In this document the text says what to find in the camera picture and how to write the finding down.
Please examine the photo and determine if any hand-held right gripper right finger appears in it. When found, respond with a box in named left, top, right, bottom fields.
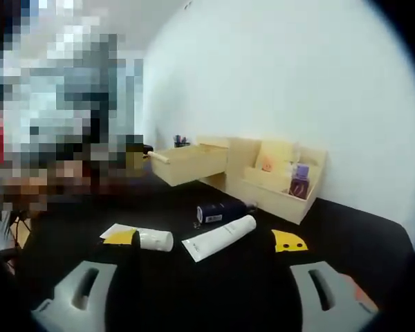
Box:
left=270, top=228, right=381, bottom=324

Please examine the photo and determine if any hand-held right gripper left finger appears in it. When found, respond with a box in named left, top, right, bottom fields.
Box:
left=30, top=228, right=142, bottom=332

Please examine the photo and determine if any beige wooden drawer organizer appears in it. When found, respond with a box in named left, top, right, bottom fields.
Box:
left=196, top=135, right=328, bottom=225

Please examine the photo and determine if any purple clear cosmetic bottle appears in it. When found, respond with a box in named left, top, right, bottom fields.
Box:
left=288, top=164, right=313, bottom=201

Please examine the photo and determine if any navy blue cosmetic bottle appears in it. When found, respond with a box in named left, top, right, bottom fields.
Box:
left=196, top=199, right=259, bottom=225

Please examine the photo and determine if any white cosmetic bottle slim cap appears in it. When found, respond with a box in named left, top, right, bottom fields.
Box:
left=181, top=214, right=257, bottom=264

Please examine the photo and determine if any yellow patterned cotton pad packet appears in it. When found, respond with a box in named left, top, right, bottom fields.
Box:
left=255, top=140, right=302, bottom=174

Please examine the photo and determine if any white cosmetic bottle wide cap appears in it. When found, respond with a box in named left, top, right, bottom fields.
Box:
left=100, top=223, right=175, bottom=253

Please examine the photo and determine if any beige wooden drawer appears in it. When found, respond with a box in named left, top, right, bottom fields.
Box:
left=148, top=144, right=228, bottom=188

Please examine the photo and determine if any person's right hand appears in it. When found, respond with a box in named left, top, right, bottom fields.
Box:
left=341, top=273, right=380, bottom=310

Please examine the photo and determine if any black table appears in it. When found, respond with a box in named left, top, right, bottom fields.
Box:
left=6, top=179, right=415, bottom=332

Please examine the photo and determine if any grey worn chest device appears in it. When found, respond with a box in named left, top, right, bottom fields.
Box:
left=0, top=210, right=15, bottom=250

